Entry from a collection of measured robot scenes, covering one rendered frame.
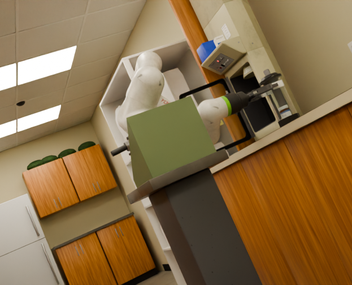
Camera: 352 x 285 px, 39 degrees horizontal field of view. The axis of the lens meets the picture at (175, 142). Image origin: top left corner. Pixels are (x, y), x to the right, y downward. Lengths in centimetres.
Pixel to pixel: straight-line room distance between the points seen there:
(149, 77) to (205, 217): 59
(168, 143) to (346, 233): 83
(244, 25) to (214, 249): 140
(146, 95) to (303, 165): 73
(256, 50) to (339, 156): 99
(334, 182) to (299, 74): 121
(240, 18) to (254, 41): 15
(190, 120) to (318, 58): 127
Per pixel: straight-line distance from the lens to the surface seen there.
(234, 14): 279
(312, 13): 291
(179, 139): 182
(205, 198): 181
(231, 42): 270
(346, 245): 218
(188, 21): 311
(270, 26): 322
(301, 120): 200
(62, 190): 754
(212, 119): 210
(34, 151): 798
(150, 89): 195
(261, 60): 273
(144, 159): 176
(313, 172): 213
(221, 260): 181
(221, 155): 180
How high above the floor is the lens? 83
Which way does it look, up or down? 6 degrees up
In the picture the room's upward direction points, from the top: 24 degrees counter-clockwise
